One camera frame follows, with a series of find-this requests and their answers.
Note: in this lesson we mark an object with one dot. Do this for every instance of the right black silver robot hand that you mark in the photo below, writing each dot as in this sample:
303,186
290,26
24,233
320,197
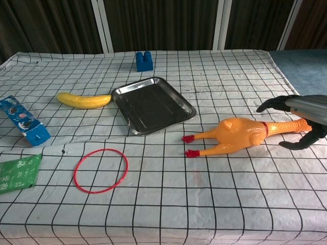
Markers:
306,107

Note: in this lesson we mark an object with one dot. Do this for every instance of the orange rubber chicken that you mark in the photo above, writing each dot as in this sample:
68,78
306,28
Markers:
235,132

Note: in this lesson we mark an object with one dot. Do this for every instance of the stainless steel tray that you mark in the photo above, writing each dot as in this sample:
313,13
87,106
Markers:
153,107

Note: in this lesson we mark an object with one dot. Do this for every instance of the yellow banana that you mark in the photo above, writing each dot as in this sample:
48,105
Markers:
84,100

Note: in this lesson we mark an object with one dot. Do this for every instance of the blue felt table cover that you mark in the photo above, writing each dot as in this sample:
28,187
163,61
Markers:
301,69

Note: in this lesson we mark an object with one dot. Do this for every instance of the blue building block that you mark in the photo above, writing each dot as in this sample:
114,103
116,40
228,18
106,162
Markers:
144,63

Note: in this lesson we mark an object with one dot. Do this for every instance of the white black checked tablecloth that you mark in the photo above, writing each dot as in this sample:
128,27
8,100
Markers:
163,209

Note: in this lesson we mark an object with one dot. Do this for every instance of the blue cookie box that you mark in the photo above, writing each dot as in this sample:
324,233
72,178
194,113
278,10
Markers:
23,120

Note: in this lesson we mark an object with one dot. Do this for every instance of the green tea packet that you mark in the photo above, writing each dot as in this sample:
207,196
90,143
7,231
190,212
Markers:
18,173

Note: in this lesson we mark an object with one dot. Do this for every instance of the white frame post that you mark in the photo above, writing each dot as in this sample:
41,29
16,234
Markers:
221,25
103,25
290,25

